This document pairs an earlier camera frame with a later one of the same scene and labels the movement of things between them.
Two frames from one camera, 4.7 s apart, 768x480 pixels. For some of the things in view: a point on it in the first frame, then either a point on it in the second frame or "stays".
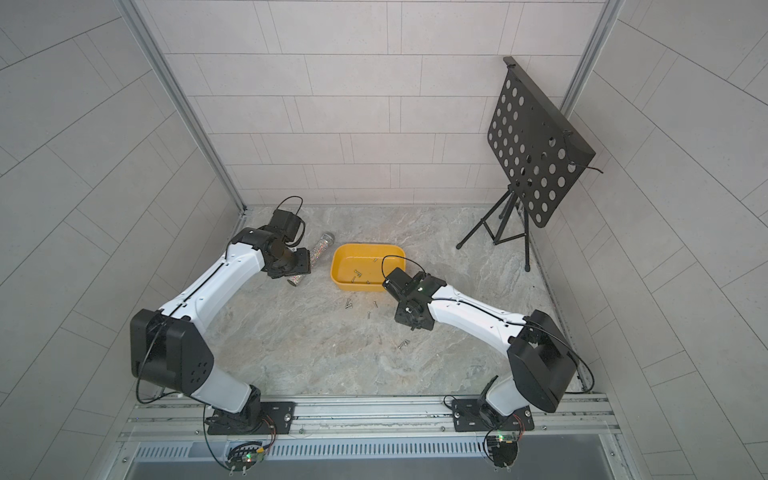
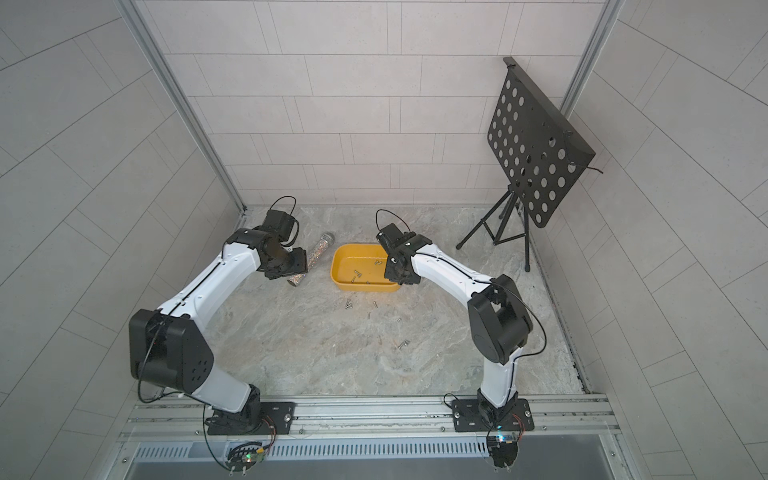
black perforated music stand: [538, 153] stays
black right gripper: [401, 319] -> [390, 271]
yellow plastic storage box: [363, 267] stays
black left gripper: [304, 265] stays
